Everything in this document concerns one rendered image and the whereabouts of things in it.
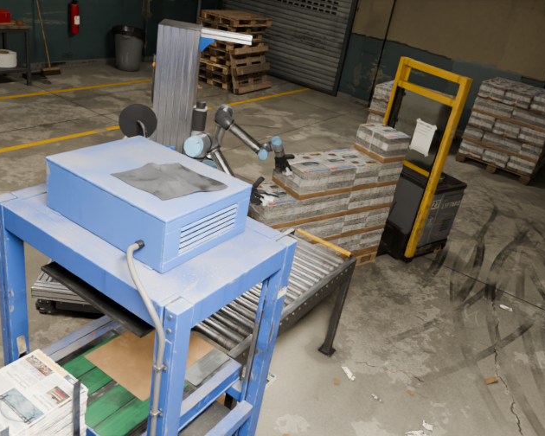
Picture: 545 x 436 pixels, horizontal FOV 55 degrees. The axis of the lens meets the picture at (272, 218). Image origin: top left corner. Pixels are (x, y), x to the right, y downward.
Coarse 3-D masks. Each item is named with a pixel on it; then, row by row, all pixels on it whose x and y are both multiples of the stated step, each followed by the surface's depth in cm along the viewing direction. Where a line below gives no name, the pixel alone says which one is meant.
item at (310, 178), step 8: (296, 168) 410; (304, 168) 412; (312, 168) 416; (320, 168) 419; (296, 176) 412; (304, 176) 405; (312, 176) 410; (320, 176) 415; (328, 176) 421; (288, 184) 421; (296, 184) 412; (304, 184) 409; (312, 184) 415; (320, 184) 421; (296, 192) 414; (304, 192) 413; (312, 192) 419
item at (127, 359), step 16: (128, 336) 251; (144, 336) 253; (192, 336) 258; (96, 352) 238; (112, 352) 240; (128, 352) 241; (144, 352) 243; (192, 352) 248; (112, 368) 231; (128, 368) 233; (144, 368) 234; (128, 384) 225; (144, 384) 226; (144, 400) 219
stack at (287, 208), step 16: (272, 192) 419; (288, 192) 425; (352, 192) 449; (368, 192) 461; (256, 208) 412; (272, 208) 400; (288, 208) 410; (304, 208) 422; (320, 208) 433; (336, 208) 445; (352, 208) 459; (272, 224) 409; (304, 224) 430; (320, 224) 442; (336, 224) 454; (352, 224) 470; (336, 240) 466; (352, 240) 480; (352, 256) 492
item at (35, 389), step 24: (24, 360) 193; (48, 360) 195; (0, 384) 182; (24, 384) 183; (48, 384) 185; (72, 384) 187; (0, 408) 173; (24, 408) 175; (48, 408) 176; (72, 408) 184; (24, 432) 169; (48, 432) 179; (72, 432) 191
